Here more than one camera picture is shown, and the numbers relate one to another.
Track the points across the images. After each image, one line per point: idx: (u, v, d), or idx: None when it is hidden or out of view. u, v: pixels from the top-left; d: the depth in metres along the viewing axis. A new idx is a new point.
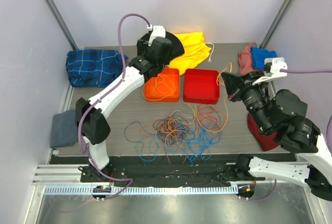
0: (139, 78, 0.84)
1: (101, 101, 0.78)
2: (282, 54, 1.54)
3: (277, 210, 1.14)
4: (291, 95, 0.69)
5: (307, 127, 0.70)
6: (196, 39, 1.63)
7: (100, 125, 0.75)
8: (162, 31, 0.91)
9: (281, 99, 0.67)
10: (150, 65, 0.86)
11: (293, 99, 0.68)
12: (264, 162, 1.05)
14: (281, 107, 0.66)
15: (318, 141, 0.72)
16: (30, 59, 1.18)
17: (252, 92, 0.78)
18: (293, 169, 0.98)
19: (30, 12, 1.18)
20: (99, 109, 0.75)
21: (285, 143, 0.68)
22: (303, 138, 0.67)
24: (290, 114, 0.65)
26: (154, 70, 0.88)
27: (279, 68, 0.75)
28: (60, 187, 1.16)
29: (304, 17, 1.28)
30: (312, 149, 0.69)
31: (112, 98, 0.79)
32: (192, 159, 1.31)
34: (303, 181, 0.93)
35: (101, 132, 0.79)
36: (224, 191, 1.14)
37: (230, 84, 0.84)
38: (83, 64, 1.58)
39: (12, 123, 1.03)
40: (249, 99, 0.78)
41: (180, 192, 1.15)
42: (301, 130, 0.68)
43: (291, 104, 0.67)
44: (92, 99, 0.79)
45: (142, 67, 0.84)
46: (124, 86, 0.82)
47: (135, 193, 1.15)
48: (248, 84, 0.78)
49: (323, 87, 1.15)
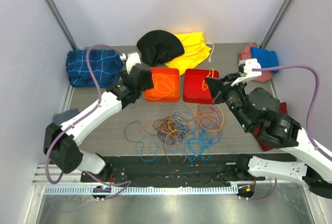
0: (116, 104, 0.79)
1: (74, 127, 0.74)
2: (282, 54, 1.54)
3: (277, 210, 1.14)
4: (264, 92, 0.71)
5: (287, 121, 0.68)
6: (196, 39, 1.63)
7: (70, 153, 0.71)
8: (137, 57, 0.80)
9: (254, 98, 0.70)
10: (128, 90, 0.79)
11: (266, 97, 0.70)
12: (263, 161, 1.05)
14: (254, 103, 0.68)
15: (298, 135, 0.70)
16: (30, 59, 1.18)
17: (233, 92, 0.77)
18: (291, 166, 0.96)
19: (30, 11, 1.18)
20: (71, 137, 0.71)
21: (264, 138, 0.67)
22: (281, 132, 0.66)
24: (262, 109, 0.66)
26: (133, 96, 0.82)
27: (251, 67, 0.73)
28: (60, 187, 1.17)
29: (304, 17, 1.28)
30: (292, 143, 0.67)
31: (86, 123, 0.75)
32: (192, 159, 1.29)
34: (301, 179, 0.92)
35: (72, 160, 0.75)
36: (224, 191, 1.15)
37: (212, 87, 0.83)
38: (83, 64, 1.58)
39: (12, 123, 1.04)
40: (229, 99, 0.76)
41: (180, 191, 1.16)
42: (279, 125, 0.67)
43: (263, 101, 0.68)
44: (65, 125, 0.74)
45: (120, 93, 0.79)
46: (99, 113, 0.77)
47: (135, 193, 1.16)
48: (226, 85, 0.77)
49: (323, 87, 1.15)
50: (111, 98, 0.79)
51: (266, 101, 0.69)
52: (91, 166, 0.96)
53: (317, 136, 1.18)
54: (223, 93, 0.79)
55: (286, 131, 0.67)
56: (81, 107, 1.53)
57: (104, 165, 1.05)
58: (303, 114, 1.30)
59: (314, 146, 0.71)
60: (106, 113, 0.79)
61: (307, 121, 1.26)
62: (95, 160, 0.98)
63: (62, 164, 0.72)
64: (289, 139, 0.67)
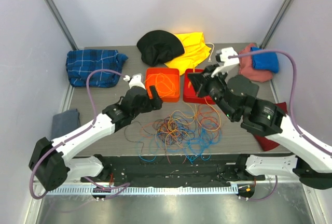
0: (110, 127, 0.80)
1: (65, 145, 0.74)
2: (282, 54, 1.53)
3: (277, 210, 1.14)
4: (243, 79, 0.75)
5: (270, 109, 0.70)
6: (196, 40, 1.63)
7: (56, 171, 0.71)
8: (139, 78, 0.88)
9: (232, 83, 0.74)
10: (123, 114, 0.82)
11: (245, 83, 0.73)
12: (259, 158, 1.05)
14: (232, 89, 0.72)
15: (282, 122, 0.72)
16: (30, 59, 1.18)
17: (214, 83, 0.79)
18: (282, 160, 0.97)
19: (30, 11, 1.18)
20: (59, 154, 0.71)
21: (248, 126, 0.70)
22: (263, 119, 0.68)
24: (240, 95, 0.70)
26: (126, 120, 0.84)
27: (227, 55, 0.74)
28: (61, 187, 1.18)
29: (304, 17, 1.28)
30: (274, 129, 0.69)
31: (78, 142, 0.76)
32: (192, 159, 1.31)
34: (291, 171, 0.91)
35: (59, 176, 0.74)
36: (224, 191, 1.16)
37: (194, 81, 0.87)
38: (83, 64, 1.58)
39: (12, 123, 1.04)
40: (211, 90, 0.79)
41: (180, 191, 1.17)
42: (261, 112, 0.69)
43: (240, 86, 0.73)
44: (55, 141, 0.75)
45: (115, 117, 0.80)
46: (93, 134, 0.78)
47: (135, 193, 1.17)
48: (207, 78, 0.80)
49: (322, 87, 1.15)
50: (105, 120, 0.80)
51: (244, 86, 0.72)
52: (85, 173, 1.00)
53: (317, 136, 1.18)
54: (205, 84, 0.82)
55: (269, 117, 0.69)
56: (81, 107, 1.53)
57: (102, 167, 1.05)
58: (303, 114, 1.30)
59: (299, 133, 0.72)
60: (98, 135, 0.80)
61: (307, 122, 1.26)
62: (88, 167, 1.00)
63: (45, 180, 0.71)
64: (272, 125, 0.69)
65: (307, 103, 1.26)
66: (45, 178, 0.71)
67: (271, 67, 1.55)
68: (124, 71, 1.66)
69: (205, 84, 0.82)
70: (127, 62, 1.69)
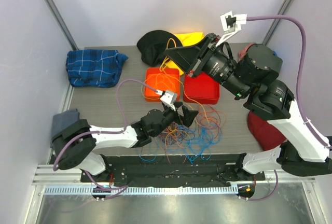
0: (134, 139, 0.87)
1: (99, 135, 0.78)
2: (282, 54, 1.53)
3: (277, 210, 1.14)
4: (266, 50, 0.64)
5: (282, 90, 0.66)
6: (196, 39, 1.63)
7: (80, 155, 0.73)
8: (169, 98, 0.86)
9: (254, 53, 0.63)
10: (143, 135, 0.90)
11: (266, 54, 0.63)
12: (252, 155, 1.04)
14: (254, 60, 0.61)
15: (291, 107, 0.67)
16: (30, 59, 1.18)
17: (217, 57, 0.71)
18: (270, 152, 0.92)
19: (30, 12, 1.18)
20: (94, 140, 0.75)
21: (257, 107, 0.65)
22: (276, 101, 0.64)
24: (264, 69, 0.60)
26: (144, 142, 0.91)
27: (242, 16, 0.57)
28: (60, 187, 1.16)
29: (304, 17, 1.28)
30: (284, 114, 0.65)
31: (109, 138, 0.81)
32: (192, 159, 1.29)
34: (275, 162, 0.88)
35: (77, 162, 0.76)
36: (224, 191, 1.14)
37: (184, 58, 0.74)
38: (83, 64, 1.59)
39: (12, 123, 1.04)
40: (216, 66, 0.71)
41: (180, 191, 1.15)
42: (274, 94, 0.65)
43: (264, 58, 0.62)
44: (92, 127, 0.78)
45: (138, 132, 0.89)
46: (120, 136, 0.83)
47: (135, 193, 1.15)
48: (212, 49, 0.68)
49: (322, 87, 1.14)
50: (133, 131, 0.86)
51: (265, 58, 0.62)
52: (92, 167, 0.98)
53: None
54: (206, 60, 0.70)
55: (281, 100, 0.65)
56: (81, 107, 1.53)
57: (103, 169, 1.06)
58: None
59: (304, 121, 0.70)
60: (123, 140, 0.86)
61: None
62: (96, 164, 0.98)
63: (67, 157, 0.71)
64: (283, 109, 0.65)
65: (307, 103, 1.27)
66: (67, 155, 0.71)
67: None
68: (124, 71, 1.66)
69: (205, 61, 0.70)
70: (127, 62, 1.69)
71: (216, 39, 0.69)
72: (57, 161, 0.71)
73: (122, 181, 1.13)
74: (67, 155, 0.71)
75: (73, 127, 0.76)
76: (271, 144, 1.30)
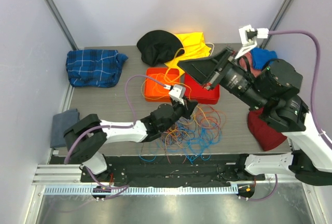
0: (142, 133, 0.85)
1: (110, 129, 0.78)
2: (282, 54, 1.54)
3: (277, 210, 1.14)
4: (287, 65, 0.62)
5: (296, 103, 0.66)
6: (196, 39, 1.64)
7: (92, 149, 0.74)
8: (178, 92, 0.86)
9: (276, 69, 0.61)
10: (153, 132, 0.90)
11: (288, 70, 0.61)
12: (257, 157, 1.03)
14: (276, 77, 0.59)
15: (306, 120, 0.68)
16: (30, 59, 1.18)
17: (234, 70, 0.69)
18: (279, 157, 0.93)
19: (30, 12, 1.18)
20: (105, 134, 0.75)
21: (274, 120, 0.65)
22: (292, 115, 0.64)
24: (287, 86, 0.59)
26: (154, 136, 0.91)
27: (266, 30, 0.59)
28: (60, 187, 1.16)
29: (304, 18, 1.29)
30: (299, 126, 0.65)
31: (119, 132, 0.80)
32: (192, 159, 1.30)
34: (287, 168, 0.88)
35: (87, 156, 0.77)
36: (224, 191, 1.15)
37: (200, 70, 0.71)
38: (83, 64, 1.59)
39: (12, 123, 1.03)
40: (235, 79, 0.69)
41: (180, 191, 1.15)
42: (289, 107, 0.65)
43: (286, 74, 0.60)
44: (103, 121, 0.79)
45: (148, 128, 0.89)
46: (129, 130, 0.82)
47: (135, 193, 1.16)
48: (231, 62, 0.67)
49: (322, 87, 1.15)
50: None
51: (287, 75, 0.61)
52: (94, 165, 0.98)
53: None
54: (224, 74, 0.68)
55: (296, 113, 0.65)
56: (81, 107, 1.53)
57: (104, 168, 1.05)
58: None
59: (319, 132, 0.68)
60: (132, 136, 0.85)
61: None
62: (99, 161, 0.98)
63: (78, 151, 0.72)
64: (298, 122, 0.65)
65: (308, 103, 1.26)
66: (78, 149, 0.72)
67: None
68: (124, 71, 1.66)
69: (224, 74, 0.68)
70: (127, 62, 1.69)
71: (234, 51, 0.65)
72: (69, 156, 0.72)
73: (122, 181, 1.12)
74: (78, 149, 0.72)
75: (84, 121, 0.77)
76: (271, 144, 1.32)
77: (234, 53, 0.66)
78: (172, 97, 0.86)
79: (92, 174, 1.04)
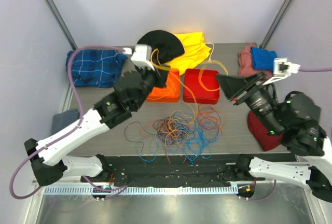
0: (97, 126, 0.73)
1: (48, 149, 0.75)
2: (282, 54, 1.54)
3: (277, 210, 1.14)
4: (306, 98, 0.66)
5: (315, 129, 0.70)
6: (196, 39, 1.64)
7: (40, 174, 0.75)
8: (142, 54, 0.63)
9: (297, 102, 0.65)
10: (118, 111, 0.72)
11: (308, 103, 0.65)
12: (265, 163, 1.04)
14: (297, 111, 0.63)
15: (324, 144, 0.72)
16: (30, 59, 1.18)
17: (262, 94, 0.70)
18: (294, 169, 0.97)
19: (30, 12, 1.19)
20: (41, 159, 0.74)
21: (293, 146, 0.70)
22: (310, 142, 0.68)
24: (307, 119, 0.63)
26: (121, 117, 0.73)
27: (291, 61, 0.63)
28: (60, 187, 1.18)
29: (304, 17, 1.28)
30: (318, 152, 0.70)
31: (60, 146, 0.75)
32: (192, 159, 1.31)
34: (304, 182, 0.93)
35: (50, 177, 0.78)
36: (224, 191, 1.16)
37: (226, 86, 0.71)
38: (83, 64, 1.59)
39: (12, 123, 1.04)
40: (258, 102, 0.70)
41: (180, 191, 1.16)
42: (309, 134, 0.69)
43: (307, 108, 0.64)
44: (40, 144, 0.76)
45: (109, 113, 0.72)
46: (78, 134, 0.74)
47: (135, 193, 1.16)
48: (260, 86, 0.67)
49: (322, 87, 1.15)
50: (92, 120, 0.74)
51: (308, 108, 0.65)
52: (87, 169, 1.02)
53: None
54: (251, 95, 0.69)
55: (315, 139, 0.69)
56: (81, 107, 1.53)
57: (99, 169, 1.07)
58: None
59: None
60: (91, 132, 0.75)
61: None
62: (87, 168, 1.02)
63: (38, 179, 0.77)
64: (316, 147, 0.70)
65: None
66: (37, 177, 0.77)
67: (272, 67, 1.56)
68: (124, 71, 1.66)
69: (251, 95, 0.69)
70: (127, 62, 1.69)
71: (265, 77, 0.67)
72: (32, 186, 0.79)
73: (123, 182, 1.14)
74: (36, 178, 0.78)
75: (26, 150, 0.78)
76: (272, 144, 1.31)
77: (265, 79, 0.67)
78: (134, 62, 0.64)
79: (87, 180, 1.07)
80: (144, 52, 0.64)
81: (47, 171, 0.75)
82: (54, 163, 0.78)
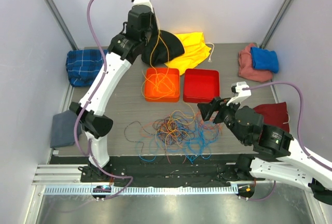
0: (121, 64, 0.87)
1: (92, 102, 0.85)
2: (281, 54, 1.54)
3: (277, 210, 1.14)
4: (249, 109, 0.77)
5: (278, 134, 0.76)
6: (196, 39, 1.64)
7: (96, 125, 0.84)
8: None
9: (239, 113, 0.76)
10: (130, 43, 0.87)
11: (250, 112, 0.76)
12: (266, 164, 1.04)
14: (239, 120, 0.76)
15: (290, 145, 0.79)
16: (30, 59, 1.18)
17: (229, 111, 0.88)
18: (296, 172, 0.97)
19: (31, 13, 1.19)
20: (92, 112, 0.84)
21: (258, 149, 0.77)
22: (272, 145, 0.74)
24: (247, 124, 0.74)
26: (137, 48, 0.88)
27: (241, 86, 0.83)
28: (60, 187, 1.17)
29: (304, 18, 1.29)
30: (283, 153, 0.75)
31: (101, 96, 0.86)
32: (192, 159, 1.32)
34: (306, 185, 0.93)
35: (104, 126, 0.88)
36: (224, 191, 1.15)
37: (204, 110, 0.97)
38: (83, 64, 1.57)
39: (12, 123, 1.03)
40: (226, 117, 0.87)
41: (180, 191, 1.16)
42: (270, 138, 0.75)
43: (247, 115, 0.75)
44: (83, 101, 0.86)
45: (123, 49, 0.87)
46: (110, 78, 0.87)
47: (135, 193, 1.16)
48: (223, 106, 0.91)
49: (322, 87, 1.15)
50: (115, 61, 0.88)
51: (250, 115, 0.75)
52: (99, 155, 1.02)
53: (317, 136, 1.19)
54: (220, 112, 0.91)
55: (278, 142, 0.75)
56: None
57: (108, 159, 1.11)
58: (303, 114, 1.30)
59: (307, 155, 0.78)
60: (118, 73, 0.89)
61: (308, 122, 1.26)
62: (102, 152, 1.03)
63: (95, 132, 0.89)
64: (280, 149, 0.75)
65: (308, 103, 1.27)
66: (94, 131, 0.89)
67: (271, 67, 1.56)
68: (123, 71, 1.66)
69: (220, 112, 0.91)
70: None
71: (223, 99, 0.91)
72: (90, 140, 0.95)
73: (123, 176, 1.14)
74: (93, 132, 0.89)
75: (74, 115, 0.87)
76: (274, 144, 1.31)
77: (225, 101, 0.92)
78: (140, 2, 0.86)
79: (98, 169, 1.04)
80: None
81: (101, 119, 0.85)
82: (102, 112, 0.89)
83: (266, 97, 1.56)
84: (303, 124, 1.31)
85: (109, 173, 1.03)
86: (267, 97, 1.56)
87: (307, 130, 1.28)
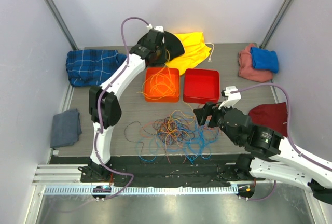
0: (141, 61, 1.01)
1: (112, 86, 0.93)
2: (281, 54, 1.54)
3: (277, 210, 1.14)
4: (237, 111, 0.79)
5: (268, 133, 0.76)
6: (196, 39, 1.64)
7: (114, 107, 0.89)
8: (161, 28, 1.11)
9: (228, 114, 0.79)
10: (148, 50, 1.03)
11: (239, 114, 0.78)
12: (266, 164, 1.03)
14: (227, 121, 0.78)
15: (280, 144, 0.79)
16: (30, 59, 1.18)
17: (221, 114, 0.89)
18: (296, 171, 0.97)
19: (30, 13, 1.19)
20: (112, 93, 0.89)
21: (249, 149, 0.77)
22: (261, 144, 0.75)
24: (235, 125, 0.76)
26: (152, 55, 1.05)
27: (230, 90, 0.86)
28: (61, 187, 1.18)
29: (304, 17, 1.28)
30: (273, 152, 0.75)
31: (121, 82, 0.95)
32: (192, 159, 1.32)
34: (305, 184, 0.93)
35: (115, 114, 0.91)
36: (224, 191, 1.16)
37: (198, 114, 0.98)
38: (83, 64, 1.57)
39: (12, 123, 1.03)
40: (219, 121, 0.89)
41: (180, 191, 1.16)
42: (260, 137, 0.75)
43: (234, 117, 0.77)
44: (104, 85, 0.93)
45: (142, 53, 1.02)
46: (130, 70, 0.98)
47: (135, 193, 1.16)
48: (215, 109, 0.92)
49: (322, 87, 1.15)
50: (136, 59, 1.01)
51: (238, 116, 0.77)
52: (104, 150, 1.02)
53: (317, 137, 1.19)
54: (213, 116, 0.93)
55: (267, 141, 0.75)
56: (81, 107, 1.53)
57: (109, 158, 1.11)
58: (303, 114, 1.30)
59: (298, 153, 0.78)
60: (137, 69, 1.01)
61: (308, 122, 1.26)
62: (104, 150, 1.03)
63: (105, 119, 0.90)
64: (271, 148, 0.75)
65: (308, 103, 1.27)
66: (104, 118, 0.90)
67: (272, 68, 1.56)
68: None
69: (213, 116, 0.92)
70: None
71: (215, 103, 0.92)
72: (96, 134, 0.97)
73: (123, 173, 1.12)
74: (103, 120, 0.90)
75: (92, 98, 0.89)
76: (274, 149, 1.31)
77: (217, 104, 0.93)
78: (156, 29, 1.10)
79: (102, 164, 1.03)
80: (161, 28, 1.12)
81: (116, 103, 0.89)
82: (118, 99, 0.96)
83: (266, 97, 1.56)
84: (303, 124, 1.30)
85: (110, 169, 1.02)
86: (267, 97, 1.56)
87: (306, 130, 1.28)
